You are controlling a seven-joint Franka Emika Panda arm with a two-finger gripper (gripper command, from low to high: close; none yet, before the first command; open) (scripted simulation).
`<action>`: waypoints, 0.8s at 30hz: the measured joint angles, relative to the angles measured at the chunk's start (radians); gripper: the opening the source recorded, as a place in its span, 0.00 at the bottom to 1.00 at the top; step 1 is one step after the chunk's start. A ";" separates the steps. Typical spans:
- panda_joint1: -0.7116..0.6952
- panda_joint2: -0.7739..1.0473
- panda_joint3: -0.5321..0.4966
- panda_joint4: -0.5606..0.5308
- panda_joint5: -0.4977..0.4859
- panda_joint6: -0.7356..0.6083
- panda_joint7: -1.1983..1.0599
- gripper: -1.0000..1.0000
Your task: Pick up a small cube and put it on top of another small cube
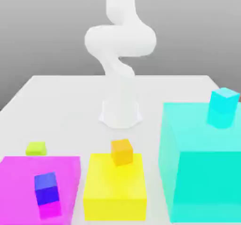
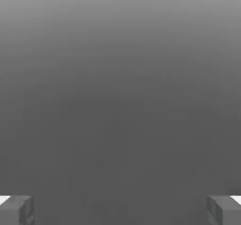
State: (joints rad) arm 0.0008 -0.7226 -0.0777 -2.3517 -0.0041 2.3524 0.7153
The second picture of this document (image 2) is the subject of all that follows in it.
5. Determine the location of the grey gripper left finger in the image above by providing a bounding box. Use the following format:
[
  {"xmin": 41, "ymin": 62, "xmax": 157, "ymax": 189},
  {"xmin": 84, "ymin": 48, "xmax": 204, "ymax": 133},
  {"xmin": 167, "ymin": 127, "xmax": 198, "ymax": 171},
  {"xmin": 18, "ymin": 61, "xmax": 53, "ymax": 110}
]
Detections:
[{"xmin": 0, "ymin": 195, "xmax": 36, "ymax": 225}]

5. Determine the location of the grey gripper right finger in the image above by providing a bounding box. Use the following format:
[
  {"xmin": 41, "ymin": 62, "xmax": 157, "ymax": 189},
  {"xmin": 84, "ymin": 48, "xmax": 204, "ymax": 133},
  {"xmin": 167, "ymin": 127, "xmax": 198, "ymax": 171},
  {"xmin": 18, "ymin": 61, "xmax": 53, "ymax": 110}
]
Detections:
[{"xmin": 206, "ymin": 195, "xmax": 241, "ymax": 225}]

